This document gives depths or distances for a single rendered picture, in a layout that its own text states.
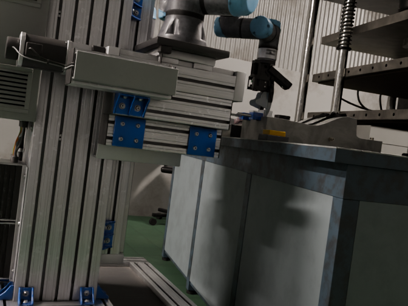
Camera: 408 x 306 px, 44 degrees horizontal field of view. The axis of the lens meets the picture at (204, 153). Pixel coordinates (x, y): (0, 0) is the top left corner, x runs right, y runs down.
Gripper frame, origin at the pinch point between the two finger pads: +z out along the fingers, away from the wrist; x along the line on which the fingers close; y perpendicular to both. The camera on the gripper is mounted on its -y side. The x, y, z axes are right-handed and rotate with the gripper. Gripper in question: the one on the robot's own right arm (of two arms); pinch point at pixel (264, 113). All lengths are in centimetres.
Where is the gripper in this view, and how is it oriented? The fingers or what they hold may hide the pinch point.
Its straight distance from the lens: 196.4
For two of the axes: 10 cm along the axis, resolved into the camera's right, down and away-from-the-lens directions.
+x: 2.7, 0.6, -9.6
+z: -1.3, 9.9, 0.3
